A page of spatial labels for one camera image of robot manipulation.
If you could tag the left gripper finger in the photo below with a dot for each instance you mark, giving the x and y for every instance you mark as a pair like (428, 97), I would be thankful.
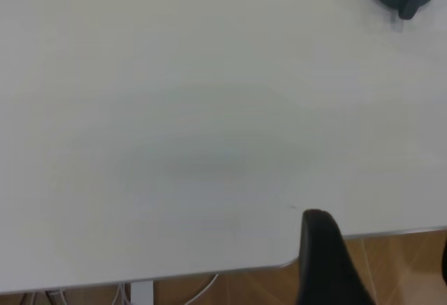
(324, 266)

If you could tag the grey table leg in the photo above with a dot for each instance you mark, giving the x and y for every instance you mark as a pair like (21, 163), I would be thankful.
(142, 292)

